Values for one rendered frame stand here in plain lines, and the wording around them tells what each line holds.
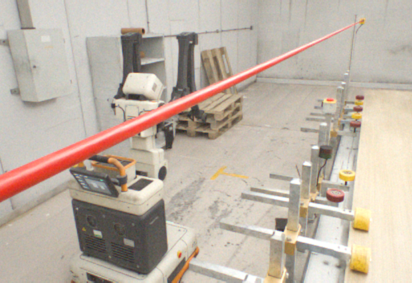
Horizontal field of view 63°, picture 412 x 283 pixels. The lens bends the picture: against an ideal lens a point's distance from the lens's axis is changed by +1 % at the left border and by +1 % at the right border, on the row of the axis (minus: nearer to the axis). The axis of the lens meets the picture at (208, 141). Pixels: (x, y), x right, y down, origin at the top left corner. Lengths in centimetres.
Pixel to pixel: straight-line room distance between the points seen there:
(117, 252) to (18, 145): 172
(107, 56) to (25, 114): 102
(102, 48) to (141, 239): 242
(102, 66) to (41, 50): 80
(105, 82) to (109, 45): 42
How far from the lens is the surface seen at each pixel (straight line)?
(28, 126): 356
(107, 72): 388
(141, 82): 212
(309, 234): 175
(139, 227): 194
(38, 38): 332
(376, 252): 138
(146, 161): 222
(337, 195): 169
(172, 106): 19
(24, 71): 333
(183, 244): 237
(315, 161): 169
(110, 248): 219
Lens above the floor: 169
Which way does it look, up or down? 20 degrees down
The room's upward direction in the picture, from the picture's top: 2 degrees counter-clockwise
